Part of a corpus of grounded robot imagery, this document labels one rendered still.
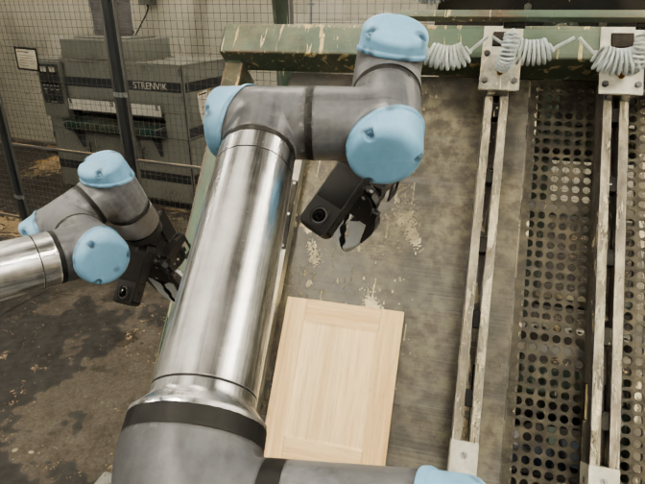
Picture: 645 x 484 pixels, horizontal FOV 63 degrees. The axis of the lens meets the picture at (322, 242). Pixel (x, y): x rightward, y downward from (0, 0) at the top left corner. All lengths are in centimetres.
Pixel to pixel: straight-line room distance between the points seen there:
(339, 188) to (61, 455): 243
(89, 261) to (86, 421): 234
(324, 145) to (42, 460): 257
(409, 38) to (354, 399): 98
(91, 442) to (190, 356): 258
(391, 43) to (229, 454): 42
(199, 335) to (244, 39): 139
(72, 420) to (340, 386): 197
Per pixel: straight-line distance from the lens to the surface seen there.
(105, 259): 77
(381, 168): 52
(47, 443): 302
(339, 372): 138
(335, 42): 161
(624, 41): 160
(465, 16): 142
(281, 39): 166
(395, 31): 60
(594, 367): 135
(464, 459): 131
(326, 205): 68
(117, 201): 91
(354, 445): 138
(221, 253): 41
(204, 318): 38
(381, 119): 50
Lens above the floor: 192
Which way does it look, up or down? 24 degrees down
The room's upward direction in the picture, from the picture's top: straight up
